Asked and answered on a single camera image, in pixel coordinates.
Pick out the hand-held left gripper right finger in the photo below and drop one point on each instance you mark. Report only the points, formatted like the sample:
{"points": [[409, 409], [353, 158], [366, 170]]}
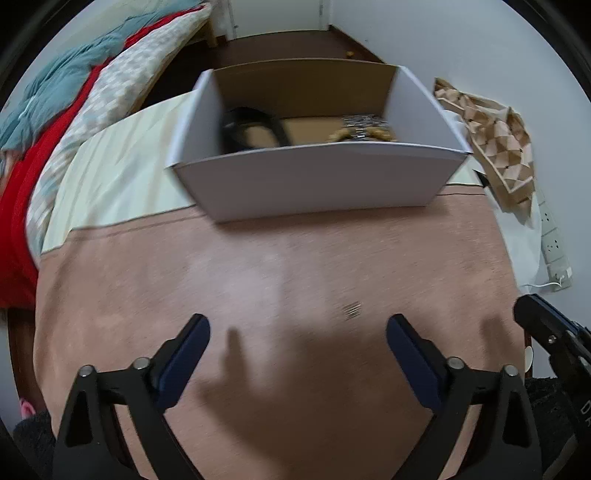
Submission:
{"points": [[413, 362]]}

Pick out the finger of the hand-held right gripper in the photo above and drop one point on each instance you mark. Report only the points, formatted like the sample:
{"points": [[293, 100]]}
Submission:
{"points": [[540, 318]]}

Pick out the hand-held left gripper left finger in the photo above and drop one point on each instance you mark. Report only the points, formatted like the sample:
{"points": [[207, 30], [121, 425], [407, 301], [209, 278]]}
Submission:
{"points": [[184, 364]]}

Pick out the white cardboard box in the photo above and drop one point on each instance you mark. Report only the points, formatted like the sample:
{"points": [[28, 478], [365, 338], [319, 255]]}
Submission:
{"points": [[323, 184]]}

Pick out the black bangle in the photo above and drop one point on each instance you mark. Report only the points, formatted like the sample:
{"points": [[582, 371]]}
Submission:
{"points": [[277, 127]]}

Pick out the person's dark fuzzy pants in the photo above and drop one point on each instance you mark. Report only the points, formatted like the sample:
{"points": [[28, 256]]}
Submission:
{"points": [[545, 415]]}

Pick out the white charger plug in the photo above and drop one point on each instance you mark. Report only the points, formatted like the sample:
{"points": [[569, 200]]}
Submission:
{"points": [[564, 277]]}

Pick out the white power strip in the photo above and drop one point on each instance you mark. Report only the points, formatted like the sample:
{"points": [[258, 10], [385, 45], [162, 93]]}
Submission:
{"points": [[551, 240]]}

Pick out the pink and striped cloth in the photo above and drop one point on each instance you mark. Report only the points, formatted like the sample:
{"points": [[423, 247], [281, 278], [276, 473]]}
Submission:
{"points": [[295, 277]]}

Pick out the pink slipper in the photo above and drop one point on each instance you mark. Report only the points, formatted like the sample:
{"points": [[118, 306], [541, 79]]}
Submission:
{"points": [[27, 408]]}

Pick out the brown patterned scarf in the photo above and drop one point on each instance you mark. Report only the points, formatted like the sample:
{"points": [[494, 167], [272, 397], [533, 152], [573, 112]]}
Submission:
{"points": [[498, 138]]}

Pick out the red quilt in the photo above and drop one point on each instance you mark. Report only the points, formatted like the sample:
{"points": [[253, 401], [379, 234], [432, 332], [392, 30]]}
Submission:
{"points": [[18, 207]]}

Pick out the teal blanket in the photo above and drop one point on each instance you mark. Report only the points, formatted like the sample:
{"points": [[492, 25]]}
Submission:
{"points": [[60, 74]]}

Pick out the white door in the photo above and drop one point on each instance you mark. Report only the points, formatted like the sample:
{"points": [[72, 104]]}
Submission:
{"points": [[277, 16]]}

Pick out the wooden bed frame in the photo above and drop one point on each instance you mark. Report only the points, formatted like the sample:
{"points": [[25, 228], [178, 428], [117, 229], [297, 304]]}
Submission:
{"points": [[210, 34]]}

